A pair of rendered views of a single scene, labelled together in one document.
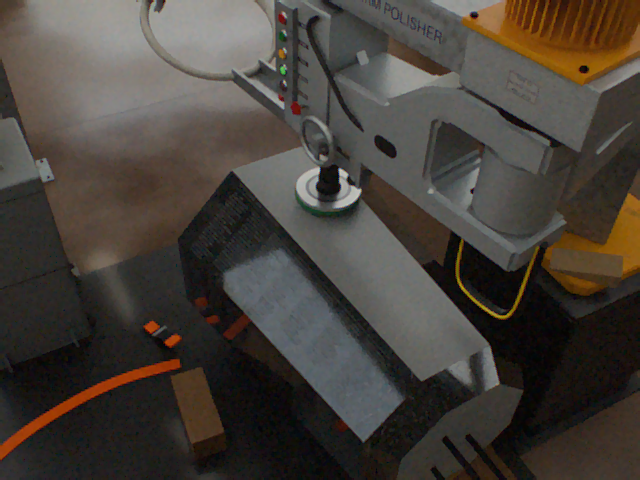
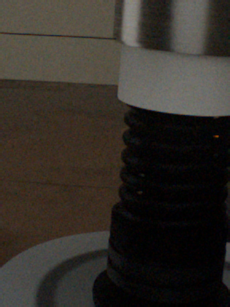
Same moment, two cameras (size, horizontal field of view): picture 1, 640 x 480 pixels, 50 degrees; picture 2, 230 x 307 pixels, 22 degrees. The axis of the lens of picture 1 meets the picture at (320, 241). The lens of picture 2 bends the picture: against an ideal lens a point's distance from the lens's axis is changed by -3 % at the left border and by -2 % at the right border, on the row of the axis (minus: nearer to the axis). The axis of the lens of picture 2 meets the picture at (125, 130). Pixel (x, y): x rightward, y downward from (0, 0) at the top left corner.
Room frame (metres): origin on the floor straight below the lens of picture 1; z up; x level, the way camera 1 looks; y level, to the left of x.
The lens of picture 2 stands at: (1.60, 0.28, 1.04)
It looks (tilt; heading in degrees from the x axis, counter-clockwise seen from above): 14 degrees down; 298
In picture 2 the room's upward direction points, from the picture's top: 4 degrees clockwise
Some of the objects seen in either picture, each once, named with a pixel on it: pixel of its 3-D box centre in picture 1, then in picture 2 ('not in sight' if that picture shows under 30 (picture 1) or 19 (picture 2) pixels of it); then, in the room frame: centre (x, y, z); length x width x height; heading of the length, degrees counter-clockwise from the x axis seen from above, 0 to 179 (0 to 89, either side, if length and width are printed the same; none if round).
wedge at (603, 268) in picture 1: (586, 263); not in sight; (1.48, -0.82, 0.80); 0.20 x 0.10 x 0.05; 71
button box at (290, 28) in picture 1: (287, 52); not in sight; (1.71, 0.11, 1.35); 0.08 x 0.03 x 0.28; 41
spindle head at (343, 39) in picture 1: (353, 78); not in sight; (1.67, -0.07, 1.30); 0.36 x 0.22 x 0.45; 41
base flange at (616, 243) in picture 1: (581, 221); not in sight; (1.72, -0.88, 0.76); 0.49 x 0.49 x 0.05; 30
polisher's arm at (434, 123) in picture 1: (429, 139); not in sight; (1.42, -0.26, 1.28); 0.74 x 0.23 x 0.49; 41
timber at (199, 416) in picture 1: (198, 412); not in sight; (1.35, 0.42, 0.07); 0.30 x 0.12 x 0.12; 24
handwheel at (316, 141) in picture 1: (327, 137); not in sight; (1.56, -0.01, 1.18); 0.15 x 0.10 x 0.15; 41
